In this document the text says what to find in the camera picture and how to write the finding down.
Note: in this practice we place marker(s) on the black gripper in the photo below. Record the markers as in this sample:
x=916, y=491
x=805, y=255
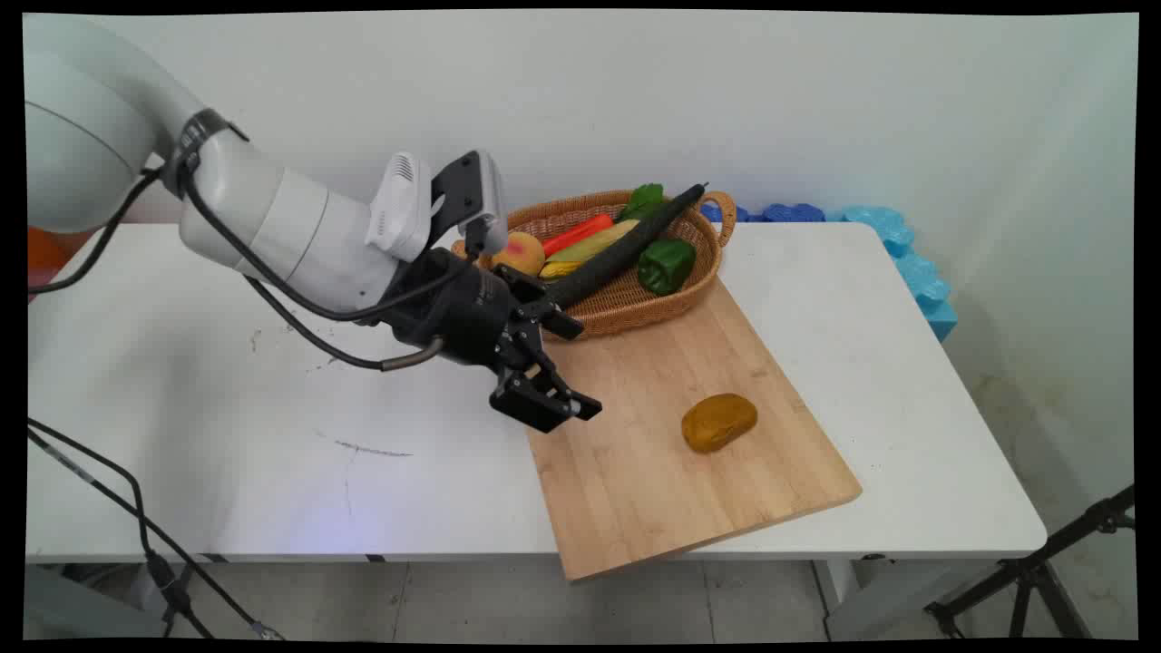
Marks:
x=463, y=313

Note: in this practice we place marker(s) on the brown toy potato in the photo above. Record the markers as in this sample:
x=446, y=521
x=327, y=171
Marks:
x=719, y=423

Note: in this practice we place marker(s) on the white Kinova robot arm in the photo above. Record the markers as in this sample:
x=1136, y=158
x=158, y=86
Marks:
x=272, y=218

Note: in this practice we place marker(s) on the woven wicker basket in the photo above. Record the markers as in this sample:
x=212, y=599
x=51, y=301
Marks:
x=626, y=304

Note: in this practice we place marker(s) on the toy peach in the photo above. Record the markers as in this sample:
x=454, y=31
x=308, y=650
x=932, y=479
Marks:
x=519, y=256

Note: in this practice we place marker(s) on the toy corn cob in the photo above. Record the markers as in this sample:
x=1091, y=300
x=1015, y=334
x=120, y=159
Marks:
x=590, y=245

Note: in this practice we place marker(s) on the orange toy carrot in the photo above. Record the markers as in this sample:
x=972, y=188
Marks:
x=578, y=234

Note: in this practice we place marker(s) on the dark green toy cucumber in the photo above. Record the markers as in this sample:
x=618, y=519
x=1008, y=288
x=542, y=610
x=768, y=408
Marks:
x=626, y=252

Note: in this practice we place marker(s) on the green toy bell pepper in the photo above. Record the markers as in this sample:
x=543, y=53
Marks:
x=667, y=266

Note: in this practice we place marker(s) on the wooden cutting board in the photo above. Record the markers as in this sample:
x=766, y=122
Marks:
x=662, y=490

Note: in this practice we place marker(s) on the white table leg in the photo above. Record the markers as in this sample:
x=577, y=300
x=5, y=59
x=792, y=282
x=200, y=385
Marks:
x=839, y=589

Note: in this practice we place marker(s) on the light blue foam piece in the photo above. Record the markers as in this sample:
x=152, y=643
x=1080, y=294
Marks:
x=916, y=272

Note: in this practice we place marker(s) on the orange object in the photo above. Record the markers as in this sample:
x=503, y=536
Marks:
x=50, y=254

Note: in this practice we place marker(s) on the black tripod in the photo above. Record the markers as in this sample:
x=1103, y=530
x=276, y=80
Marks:
x=1029, y=571

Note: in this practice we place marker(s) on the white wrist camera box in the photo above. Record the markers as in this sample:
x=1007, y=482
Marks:
x=399, y=209

